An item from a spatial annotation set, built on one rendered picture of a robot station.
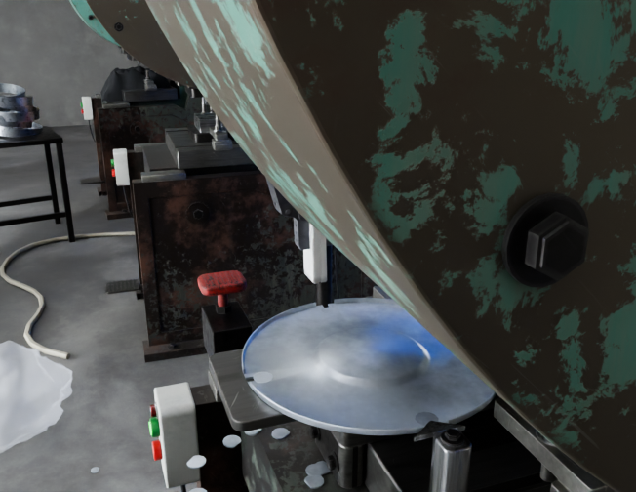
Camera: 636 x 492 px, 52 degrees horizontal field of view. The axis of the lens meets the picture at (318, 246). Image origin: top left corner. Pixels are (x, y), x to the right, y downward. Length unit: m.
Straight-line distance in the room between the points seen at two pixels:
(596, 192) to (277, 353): 0.61
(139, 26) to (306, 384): 1.39
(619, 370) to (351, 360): 0.54
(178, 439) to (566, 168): 0.86
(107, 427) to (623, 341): 1.93
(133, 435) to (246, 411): 1.36
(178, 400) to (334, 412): 0.37
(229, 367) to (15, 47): 6.60
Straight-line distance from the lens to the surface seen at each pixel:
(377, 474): 0.74
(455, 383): 0.71
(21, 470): 1.99
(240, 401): 0.68
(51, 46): 7.20
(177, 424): 0.97
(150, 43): 1.92
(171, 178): 2.18
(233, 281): 1.00
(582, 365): 0.19
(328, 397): 0.68
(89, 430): 2.08
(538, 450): 0.70
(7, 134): 3.60
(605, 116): 0.17
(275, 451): 0.83
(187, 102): 3.94
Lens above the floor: 1.15
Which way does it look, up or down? 20 degrees down
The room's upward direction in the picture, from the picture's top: straight up
